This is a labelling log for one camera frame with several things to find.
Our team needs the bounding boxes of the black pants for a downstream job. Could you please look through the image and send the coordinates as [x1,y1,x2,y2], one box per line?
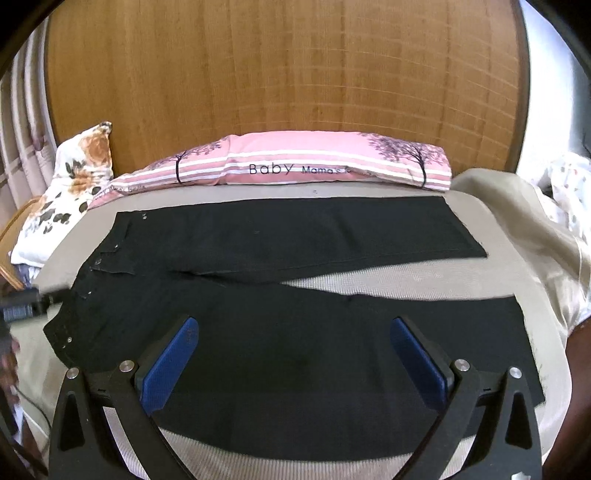
[44,196,544,462]

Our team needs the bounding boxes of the left hand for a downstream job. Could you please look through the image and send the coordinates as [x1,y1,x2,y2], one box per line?
[0,338,20,394]

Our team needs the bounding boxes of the beige mattress cover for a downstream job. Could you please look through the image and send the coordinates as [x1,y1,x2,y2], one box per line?
[37,183,571,479]

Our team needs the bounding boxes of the floral pillow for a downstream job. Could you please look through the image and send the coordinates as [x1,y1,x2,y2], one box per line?
[10,121,113,268]

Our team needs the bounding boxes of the striped curtain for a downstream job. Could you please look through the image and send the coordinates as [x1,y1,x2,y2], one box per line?
[1,20,57,225]

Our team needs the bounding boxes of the beige satin blanket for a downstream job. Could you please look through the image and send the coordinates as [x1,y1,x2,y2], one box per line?
[451,168,590,341]

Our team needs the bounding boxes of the pink striped pillow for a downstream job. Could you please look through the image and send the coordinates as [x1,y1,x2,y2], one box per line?
[90,131,452,208]

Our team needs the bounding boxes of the wooden headboard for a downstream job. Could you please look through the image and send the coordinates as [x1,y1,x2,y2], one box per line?
[46,1,530,174]

